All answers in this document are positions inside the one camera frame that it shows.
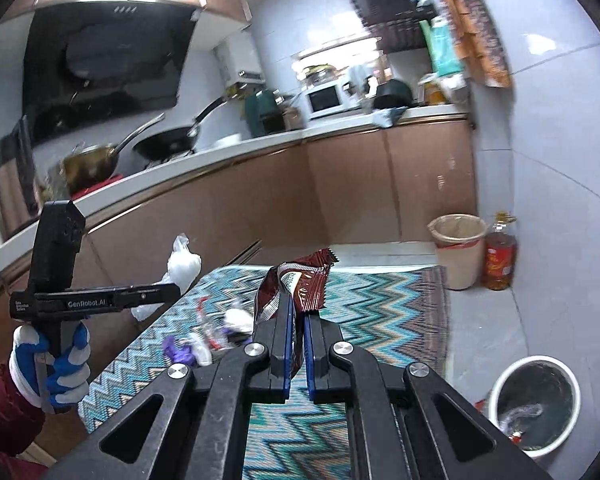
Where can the small white wrapper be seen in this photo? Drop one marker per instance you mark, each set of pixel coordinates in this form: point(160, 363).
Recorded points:
point(202, 350)

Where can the brown kitchen base cabinet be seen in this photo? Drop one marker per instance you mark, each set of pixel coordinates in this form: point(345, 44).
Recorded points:
point(355, 185)

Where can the black range hood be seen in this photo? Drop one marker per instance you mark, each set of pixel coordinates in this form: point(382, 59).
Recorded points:
point(105, 60)

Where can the black cooking pot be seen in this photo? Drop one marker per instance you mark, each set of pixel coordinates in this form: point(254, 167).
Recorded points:
point(392, 94)

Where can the person's left forearm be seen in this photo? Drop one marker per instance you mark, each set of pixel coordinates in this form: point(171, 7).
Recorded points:
point(5, 410)

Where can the cooking oil bottle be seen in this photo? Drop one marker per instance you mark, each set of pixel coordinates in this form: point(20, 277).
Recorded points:
point(500, 260)

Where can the zigzag patterned table cloth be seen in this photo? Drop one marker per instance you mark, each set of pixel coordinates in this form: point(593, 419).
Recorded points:
point(380, 310)

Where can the blue dish cloth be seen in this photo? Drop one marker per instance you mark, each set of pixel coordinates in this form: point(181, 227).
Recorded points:
point(390, 117)

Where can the purple wrapper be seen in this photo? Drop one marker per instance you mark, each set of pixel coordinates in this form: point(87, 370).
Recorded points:
point(177, 351)

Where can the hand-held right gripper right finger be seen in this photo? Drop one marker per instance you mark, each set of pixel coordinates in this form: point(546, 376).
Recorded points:
point(310, 360)

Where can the white plastic bag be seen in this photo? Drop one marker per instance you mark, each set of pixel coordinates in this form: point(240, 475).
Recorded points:
point(182, 265)

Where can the white bowl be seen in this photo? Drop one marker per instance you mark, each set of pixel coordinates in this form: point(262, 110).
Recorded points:
point(228, 140)

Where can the red cloth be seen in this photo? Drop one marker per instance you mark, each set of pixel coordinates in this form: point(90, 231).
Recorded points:
point(97, 187)

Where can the yellow bottle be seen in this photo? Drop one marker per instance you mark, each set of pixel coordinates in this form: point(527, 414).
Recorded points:
point(430, 91)

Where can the white microwave oven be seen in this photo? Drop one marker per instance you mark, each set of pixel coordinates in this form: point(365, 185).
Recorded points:
point(324, 100)

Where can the brown snack wrapper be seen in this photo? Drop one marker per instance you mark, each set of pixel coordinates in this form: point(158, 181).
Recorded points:
point(305, 280)

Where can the brass coloured wok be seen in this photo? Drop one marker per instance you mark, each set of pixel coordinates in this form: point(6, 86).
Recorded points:
point(90, 165)

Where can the white round trash bin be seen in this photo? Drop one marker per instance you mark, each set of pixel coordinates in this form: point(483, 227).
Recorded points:
point(500, 385)

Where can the black frying pan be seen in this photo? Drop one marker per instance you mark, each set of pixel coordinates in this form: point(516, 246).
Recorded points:
point(165, 145)

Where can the person's left hand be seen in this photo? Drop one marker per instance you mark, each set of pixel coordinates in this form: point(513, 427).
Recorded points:
point(65, 380)

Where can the white water heater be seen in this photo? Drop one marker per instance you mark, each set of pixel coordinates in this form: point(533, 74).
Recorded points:
point(242, 57)

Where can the small brown box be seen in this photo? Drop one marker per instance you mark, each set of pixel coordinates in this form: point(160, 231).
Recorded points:
point(292, 119)

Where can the clear plastic wrapper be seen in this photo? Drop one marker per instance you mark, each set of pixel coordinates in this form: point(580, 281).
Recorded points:
point(212, 327)

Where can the beige trash bin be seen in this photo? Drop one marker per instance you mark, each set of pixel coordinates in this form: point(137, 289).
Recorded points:
point(460, 265)

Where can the orange patterned hanging cloth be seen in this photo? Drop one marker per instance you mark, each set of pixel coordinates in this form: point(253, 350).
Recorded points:
point(480, 25)

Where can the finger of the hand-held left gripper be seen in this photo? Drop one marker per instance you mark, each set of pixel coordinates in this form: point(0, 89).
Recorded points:
point(150, 296)

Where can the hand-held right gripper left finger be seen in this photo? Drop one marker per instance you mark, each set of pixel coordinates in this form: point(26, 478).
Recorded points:
point(288, 360)

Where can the white crumpled tissue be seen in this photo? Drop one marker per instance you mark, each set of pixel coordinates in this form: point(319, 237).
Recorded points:
point(237, 320)

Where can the dark green kitchen appliance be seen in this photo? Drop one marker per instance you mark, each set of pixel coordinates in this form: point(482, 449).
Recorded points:
point(265, 112)

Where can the green plastic bag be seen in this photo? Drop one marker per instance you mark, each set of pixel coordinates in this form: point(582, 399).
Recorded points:
point(442, 47)

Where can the crumpled white bag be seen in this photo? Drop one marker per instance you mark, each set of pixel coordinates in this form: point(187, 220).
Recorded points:
point(455, 89)

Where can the black wall spice rack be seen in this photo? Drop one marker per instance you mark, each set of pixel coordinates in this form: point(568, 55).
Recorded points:
point(390, 10)

